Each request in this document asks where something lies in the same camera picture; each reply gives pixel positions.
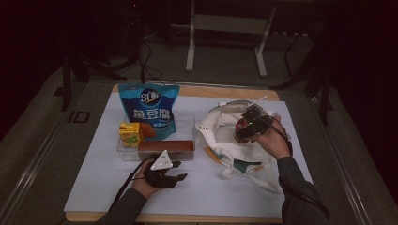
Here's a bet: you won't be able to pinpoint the black floor cables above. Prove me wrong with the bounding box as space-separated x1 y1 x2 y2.
137 40 167 87

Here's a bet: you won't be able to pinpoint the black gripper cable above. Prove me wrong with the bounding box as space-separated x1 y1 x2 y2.
271 120 294 155
106 154 158 217

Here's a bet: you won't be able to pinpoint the person's right hand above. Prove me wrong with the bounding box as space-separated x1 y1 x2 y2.
255 114 294 160

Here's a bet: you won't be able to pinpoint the black metal stand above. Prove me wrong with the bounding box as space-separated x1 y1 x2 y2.
53 52 73 113

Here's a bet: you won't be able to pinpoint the blue snack bag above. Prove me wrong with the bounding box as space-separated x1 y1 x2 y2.
117 82 181 142

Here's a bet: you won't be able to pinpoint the metal floor rail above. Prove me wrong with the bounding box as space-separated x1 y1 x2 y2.
0 82 90 219
313 93 374 225

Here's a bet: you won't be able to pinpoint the black stand with legs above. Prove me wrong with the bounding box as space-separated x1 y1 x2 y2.
275 18 335 126

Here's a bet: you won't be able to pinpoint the clear plastic container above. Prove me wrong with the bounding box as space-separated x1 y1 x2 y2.
116 112 196 162

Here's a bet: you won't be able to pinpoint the small red dark packet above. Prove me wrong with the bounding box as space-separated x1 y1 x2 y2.
234 117 252 144

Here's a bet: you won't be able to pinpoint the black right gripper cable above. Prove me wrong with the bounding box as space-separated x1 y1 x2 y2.
271 120 294 155

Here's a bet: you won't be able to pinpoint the brown cardboard box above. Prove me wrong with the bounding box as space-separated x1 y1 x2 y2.
137 140 195 154

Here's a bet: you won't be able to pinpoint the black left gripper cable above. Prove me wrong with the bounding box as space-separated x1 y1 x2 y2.
106 154 158 217

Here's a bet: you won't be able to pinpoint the person's left hand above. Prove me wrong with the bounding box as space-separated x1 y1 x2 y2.
130 160 164 200

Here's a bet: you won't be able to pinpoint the white dotted tote bag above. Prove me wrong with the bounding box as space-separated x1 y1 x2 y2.
195 98 294 195

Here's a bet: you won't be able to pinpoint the yellow drink carton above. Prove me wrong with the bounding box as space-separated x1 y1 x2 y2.
117 121 144 149

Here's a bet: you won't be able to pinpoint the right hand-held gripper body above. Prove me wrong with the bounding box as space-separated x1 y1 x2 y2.
243 95 277 140

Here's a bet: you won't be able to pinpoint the white table sheet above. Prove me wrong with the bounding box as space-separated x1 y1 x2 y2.
63 92 314 219

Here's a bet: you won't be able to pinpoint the white desk frame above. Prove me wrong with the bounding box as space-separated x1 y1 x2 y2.
170 0 278 78

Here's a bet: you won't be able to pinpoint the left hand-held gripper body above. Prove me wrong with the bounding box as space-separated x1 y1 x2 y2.
143 149 180 189

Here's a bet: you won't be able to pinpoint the black tripod stand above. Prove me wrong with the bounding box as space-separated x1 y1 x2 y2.
71 0 146 86

